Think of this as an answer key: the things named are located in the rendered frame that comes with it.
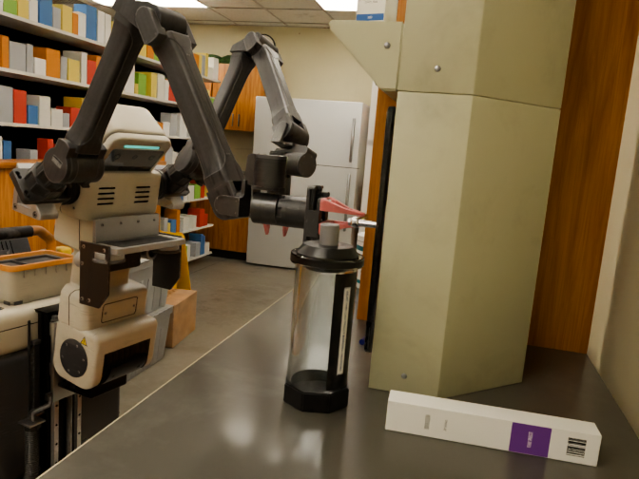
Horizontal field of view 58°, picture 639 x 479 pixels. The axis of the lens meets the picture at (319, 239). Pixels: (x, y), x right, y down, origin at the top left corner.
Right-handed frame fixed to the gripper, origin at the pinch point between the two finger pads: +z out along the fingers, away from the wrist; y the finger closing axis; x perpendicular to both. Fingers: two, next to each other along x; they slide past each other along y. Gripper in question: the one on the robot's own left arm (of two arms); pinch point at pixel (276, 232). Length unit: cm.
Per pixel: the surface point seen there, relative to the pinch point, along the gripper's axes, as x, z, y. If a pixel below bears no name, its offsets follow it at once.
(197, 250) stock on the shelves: 398, 92, -210
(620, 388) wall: -24, 18, 75
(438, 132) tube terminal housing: -46, -25, 39
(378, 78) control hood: -46, -32, 29
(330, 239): -55, -8, 26
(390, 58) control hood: -46, -35, 31
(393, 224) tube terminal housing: -46, -11, 34
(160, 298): 155, 71, -117
